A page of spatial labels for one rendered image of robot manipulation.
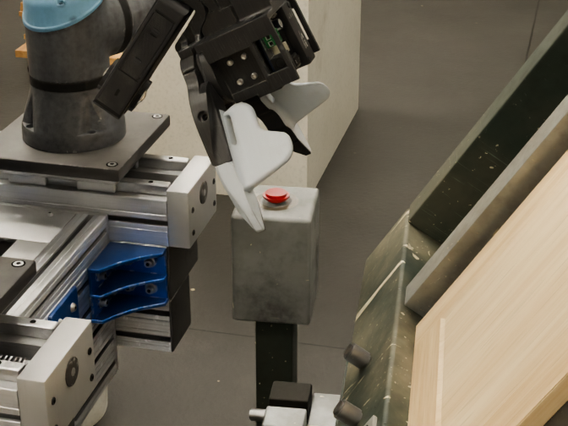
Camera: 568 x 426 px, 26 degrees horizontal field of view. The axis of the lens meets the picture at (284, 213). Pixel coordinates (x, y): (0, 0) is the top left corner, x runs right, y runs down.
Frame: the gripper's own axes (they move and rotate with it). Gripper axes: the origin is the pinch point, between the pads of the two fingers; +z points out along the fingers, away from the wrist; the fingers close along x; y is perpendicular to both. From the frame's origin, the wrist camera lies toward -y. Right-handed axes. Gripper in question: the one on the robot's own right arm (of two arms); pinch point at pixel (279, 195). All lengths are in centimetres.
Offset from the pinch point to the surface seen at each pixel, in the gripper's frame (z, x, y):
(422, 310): 39, 57, -15
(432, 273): 35, 58, -12
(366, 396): 40, 40, -20
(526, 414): 31.8, 12.0, 6.3
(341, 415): 39, 35, -22
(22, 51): 12, 361, -233
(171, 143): 53, 272, -147
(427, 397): 39, 33, -10
